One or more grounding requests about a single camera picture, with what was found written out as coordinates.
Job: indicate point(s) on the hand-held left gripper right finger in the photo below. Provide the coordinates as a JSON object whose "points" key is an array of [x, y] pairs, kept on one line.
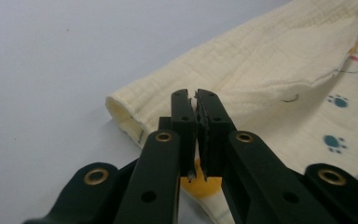
{"points": [[213, 140]]}

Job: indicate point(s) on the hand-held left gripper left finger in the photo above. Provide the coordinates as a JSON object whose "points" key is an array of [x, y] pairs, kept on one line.
{"points": [[186, 137]]}

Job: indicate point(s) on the cream paw print garment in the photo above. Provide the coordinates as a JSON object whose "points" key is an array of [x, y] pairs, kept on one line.
{"points": [[261, 62]]}

